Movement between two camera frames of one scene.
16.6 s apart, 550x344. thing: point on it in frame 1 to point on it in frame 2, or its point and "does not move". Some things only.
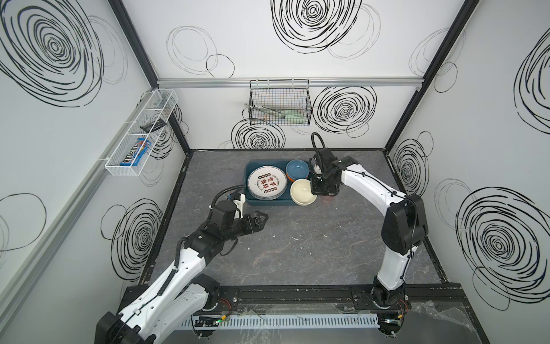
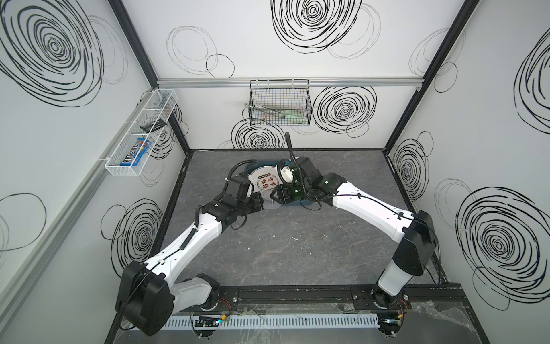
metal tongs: x=264 y=108 does not move
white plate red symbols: x=267 y=182 does not move
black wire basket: x=280 y=102 does not move
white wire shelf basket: x=155 y=106 does not move
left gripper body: x=246 y=223 to x=256 y=202
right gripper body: x=325 y=187 to x=278 y=193
